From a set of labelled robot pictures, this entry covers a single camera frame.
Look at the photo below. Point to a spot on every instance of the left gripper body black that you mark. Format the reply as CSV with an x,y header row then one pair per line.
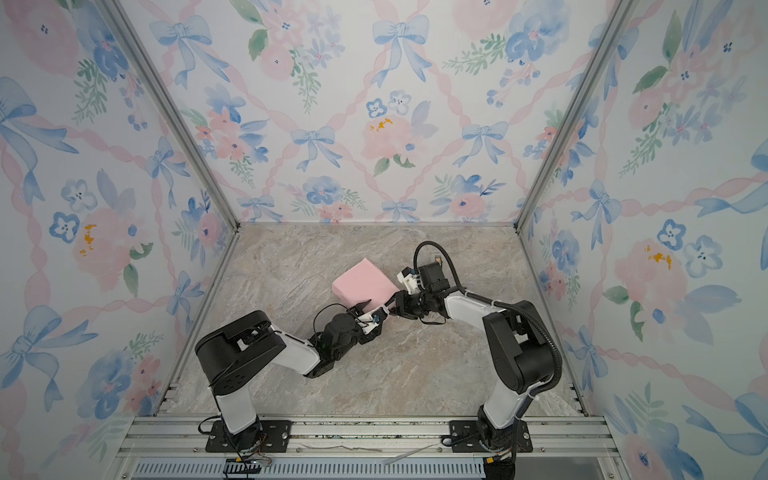
x,y
356,331

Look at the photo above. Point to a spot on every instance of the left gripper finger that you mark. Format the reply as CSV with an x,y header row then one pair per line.
x,y
358,311
372,335

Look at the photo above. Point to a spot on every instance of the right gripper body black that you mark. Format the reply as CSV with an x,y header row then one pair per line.
x,y
418,306

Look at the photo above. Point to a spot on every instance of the purple pink wrapping paper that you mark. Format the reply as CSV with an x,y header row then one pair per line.
x,y
364,282

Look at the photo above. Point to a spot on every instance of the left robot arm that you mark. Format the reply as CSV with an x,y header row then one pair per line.
x,y
233,355

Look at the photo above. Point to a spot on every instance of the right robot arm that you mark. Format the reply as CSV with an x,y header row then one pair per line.
x,y
525,358

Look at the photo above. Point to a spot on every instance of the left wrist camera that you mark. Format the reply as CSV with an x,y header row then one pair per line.
x,y
371,320

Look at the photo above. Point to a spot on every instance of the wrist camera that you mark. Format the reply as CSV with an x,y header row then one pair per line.
x,y
430,277
371,320

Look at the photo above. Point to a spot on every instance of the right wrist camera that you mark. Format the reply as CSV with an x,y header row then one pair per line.
x,y
430,277

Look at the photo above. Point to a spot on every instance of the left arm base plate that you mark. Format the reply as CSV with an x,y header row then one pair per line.
x,y
265,436

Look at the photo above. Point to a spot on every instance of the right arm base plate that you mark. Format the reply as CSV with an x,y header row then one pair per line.
x,y
476,436

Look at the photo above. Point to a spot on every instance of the aluminium frame rail front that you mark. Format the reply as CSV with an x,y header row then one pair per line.
x,y
191,436

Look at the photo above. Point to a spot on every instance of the vented cable duct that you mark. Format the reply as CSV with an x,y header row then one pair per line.
x,y
309,468

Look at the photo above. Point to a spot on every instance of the left aluminium corner post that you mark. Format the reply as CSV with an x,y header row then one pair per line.
x,y
117,19

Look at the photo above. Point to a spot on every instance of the aluminium corner post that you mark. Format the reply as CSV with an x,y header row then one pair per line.
x,y
606,46
117,19

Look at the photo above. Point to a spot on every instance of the right aluminium corner post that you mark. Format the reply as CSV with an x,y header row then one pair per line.
x,y
606,46

